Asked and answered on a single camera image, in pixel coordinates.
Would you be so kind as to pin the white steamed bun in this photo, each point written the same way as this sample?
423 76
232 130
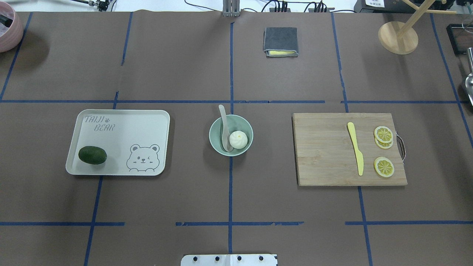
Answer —
238 139

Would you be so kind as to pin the white ceramic spoon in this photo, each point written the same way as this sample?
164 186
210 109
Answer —
225 130

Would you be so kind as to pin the light green bowl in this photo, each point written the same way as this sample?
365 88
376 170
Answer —
235 123

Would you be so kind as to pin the pink bowl with ice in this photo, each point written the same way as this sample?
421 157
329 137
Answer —
10 36

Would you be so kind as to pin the wooden cutting board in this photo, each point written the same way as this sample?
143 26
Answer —
325 155

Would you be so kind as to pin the grey and yellow cloth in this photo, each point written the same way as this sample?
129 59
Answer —
280 42

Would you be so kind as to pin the yellow plastic knife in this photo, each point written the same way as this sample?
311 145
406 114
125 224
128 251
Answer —
358 154

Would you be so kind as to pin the white bear serving tray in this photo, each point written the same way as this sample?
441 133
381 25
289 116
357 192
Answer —
134 140

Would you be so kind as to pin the dark green avocado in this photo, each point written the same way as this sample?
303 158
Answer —
92 155

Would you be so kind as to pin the upper lemon slice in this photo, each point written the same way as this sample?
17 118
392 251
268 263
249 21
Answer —
383 134

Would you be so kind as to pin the lower lemon slice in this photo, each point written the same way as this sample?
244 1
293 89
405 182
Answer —
384 167

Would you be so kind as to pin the hidden lemon slice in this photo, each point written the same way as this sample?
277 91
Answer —
384 145

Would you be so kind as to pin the metal scoop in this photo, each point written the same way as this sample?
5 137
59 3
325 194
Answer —
469 78

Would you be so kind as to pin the dark glass rack tray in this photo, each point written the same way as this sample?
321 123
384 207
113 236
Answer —
461 38

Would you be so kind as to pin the aluminium frame post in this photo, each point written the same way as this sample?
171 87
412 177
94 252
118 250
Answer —
231 8

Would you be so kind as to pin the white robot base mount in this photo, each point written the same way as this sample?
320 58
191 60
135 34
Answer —
230 260

